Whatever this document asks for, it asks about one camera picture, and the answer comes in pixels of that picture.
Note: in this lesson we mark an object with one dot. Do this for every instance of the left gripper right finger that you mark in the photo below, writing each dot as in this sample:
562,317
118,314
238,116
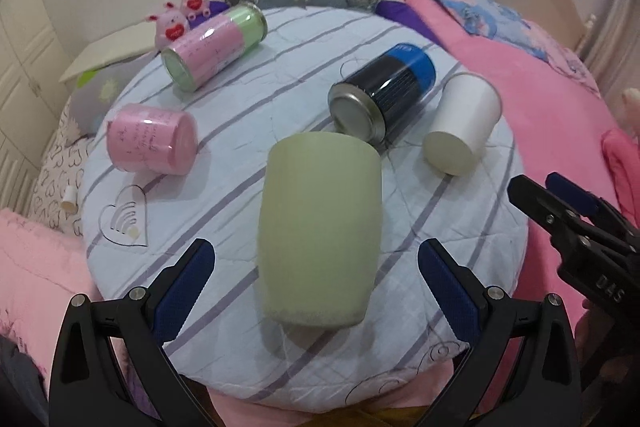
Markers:
543,388

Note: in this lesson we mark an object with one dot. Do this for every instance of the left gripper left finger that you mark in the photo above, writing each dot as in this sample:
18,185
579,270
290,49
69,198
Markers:
87,387

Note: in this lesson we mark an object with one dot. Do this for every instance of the green plastic cup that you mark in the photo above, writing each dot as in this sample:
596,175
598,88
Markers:
319,230

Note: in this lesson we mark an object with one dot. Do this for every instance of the white paper cup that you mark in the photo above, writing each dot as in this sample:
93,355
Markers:
467,112

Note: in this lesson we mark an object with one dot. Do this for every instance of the pink blanket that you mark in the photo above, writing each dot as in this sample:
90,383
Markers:
558,125

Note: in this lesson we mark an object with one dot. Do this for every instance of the small white tube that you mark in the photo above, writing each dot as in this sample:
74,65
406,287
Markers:
69,200

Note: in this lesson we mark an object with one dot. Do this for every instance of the heart pattern sheet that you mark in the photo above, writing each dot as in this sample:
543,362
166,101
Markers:
62,166

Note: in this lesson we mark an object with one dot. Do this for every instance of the small pink can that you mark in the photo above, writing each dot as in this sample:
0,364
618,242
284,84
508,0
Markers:
146,138

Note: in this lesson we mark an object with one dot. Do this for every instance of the blue floral pillow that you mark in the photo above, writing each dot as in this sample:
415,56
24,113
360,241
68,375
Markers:
497,22

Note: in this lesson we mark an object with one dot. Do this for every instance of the blue black Cooltime can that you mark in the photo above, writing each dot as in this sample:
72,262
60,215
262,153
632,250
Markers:
368,103

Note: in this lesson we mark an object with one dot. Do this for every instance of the cream wardrobe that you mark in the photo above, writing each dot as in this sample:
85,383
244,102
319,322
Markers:
32,97

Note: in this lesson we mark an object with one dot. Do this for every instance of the grey flower pillow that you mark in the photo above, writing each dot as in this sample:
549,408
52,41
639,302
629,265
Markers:
95,94

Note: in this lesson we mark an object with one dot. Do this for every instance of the purple cushion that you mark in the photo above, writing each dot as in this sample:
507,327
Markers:
386,8

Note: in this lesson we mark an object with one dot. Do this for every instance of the pink green tin can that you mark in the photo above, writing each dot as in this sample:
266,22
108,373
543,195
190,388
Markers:
198,56

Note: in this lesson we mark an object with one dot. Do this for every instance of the white bedside table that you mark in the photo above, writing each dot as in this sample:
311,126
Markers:
128,42

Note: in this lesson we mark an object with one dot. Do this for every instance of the pink pig plush front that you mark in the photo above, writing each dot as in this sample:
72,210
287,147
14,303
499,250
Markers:
170,25

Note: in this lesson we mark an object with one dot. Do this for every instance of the pink pig plush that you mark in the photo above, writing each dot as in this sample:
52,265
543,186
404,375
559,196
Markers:
191,9
170,25

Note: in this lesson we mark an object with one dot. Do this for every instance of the pink pig plush rear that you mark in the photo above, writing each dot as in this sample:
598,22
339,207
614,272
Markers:
191,9

